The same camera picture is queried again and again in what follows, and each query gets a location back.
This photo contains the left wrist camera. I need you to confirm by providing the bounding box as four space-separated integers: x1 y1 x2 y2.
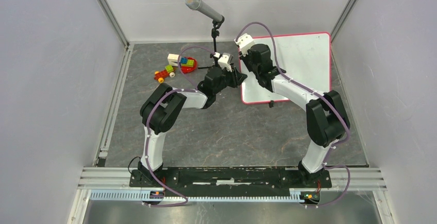
212 52 233 72

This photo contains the purple cable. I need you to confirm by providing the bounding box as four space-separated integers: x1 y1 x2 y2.
142 46 219 209
236 22 352 210

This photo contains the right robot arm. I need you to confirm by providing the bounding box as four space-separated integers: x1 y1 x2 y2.
239 44 350 187

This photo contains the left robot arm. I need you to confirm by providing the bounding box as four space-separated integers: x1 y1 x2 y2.
138 66 247 187

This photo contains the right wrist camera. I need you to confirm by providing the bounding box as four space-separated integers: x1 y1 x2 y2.
235 33 255 56

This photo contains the aluminium rail frame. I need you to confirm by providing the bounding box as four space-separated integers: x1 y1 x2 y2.
78 167 387 203

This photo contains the grey microphone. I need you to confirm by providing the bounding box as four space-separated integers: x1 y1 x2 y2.
184 0 225 23

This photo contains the colourful toy block car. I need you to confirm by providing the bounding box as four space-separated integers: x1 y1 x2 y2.
154 65 175 83

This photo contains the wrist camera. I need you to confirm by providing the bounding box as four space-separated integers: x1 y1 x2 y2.
235 33 255 56
212 52 233 72

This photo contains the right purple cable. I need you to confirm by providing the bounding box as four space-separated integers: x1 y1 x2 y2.
236 22 352 210

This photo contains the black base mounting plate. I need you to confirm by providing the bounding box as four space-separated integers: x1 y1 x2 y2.
129 166 332 197

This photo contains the pink framed whiteboard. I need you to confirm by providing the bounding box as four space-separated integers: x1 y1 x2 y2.
240 32 331 105

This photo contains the black microphone tripod stand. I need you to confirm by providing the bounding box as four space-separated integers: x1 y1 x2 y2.
210 18 225 70

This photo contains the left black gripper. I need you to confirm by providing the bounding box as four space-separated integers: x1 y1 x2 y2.
213 64 246 94

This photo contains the red toy boat with blocks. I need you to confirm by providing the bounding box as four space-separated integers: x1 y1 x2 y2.
167 54 198 74

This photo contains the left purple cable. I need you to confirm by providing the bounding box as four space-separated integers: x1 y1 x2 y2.
142 46 219 209

